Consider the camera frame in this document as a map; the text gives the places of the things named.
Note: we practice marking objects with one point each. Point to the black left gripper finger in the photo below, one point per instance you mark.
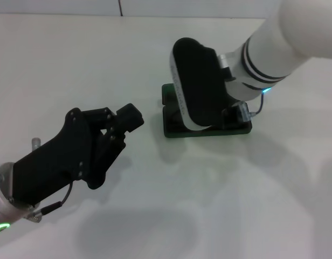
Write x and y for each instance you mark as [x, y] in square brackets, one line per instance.
[127, 112]
[133, 122]

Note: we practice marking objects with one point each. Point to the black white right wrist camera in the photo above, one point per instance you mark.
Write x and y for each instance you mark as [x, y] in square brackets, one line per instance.
[198, 81]

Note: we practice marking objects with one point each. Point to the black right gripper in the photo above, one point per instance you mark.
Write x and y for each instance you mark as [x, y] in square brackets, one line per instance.
[230, 117]

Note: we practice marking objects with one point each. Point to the silver cylindrical left wrist post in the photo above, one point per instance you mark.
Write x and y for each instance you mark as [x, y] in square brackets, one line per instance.
[36, 143]

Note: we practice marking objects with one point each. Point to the green glasses case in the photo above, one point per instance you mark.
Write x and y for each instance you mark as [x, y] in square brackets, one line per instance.
[209, 133]

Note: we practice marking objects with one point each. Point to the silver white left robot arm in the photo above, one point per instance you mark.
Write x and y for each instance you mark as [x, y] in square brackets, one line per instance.
[1, 189]

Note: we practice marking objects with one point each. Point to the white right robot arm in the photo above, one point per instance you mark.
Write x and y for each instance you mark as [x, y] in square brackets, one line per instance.
[290, 35]

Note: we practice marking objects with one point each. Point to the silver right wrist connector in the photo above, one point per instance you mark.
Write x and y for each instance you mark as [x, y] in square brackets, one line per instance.
[245, 112]

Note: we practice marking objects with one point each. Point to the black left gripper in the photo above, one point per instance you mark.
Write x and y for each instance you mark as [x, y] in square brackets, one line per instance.
[55, 164]

